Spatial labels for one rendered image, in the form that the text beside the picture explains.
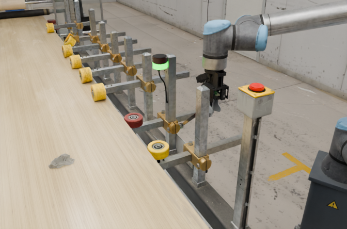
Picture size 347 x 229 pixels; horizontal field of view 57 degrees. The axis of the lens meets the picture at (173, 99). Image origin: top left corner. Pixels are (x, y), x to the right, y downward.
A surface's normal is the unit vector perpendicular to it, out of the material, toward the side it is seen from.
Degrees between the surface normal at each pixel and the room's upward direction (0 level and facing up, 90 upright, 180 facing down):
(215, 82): 90
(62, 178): 0
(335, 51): 90
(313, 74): 90
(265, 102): 90
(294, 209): 0
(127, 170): 0
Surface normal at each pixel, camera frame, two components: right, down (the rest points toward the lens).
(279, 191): 0.00, -0.90
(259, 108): 0.47, 0.38
